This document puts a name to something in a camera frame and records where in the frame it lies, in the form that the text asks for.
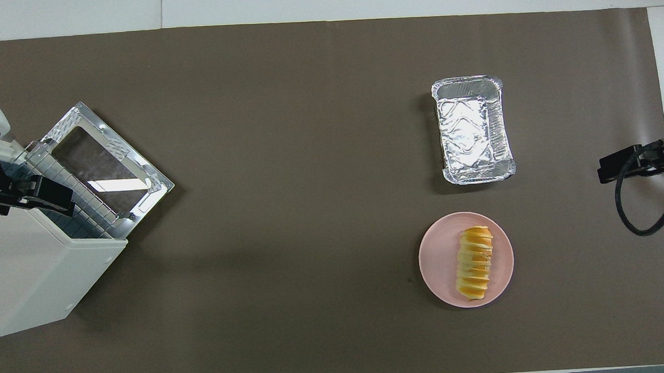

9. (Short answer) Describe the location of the aluminium foil tray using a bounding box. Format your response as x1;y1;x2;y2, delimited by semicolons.
430;74;518;187

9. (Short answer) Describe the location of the sliced yellow bread loaf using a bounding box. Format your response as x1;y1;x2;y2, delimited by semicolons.
452;225;497;301

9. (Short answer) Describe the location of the cream toaster oven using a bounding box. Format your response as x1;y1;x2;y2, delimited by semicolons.
0;97;183;338

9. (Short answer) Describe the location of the glass oven door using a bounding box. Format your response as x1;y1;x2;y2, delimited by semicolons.
38;97;177;228

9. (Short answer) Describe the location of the pink round plate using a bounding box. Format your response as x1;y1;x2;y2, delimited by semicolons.
416;209;516;311

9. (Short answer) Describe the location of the brown table mat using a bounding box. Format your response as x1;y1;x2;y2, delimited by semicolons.
0;3;664;373

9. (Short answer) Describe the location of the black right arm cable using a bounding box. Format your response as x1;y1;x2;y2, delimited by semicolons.
612;141;664;237

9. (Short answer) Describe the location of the oven wire rack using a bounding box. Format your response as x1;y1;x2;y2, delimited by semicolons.
23;138;128;244

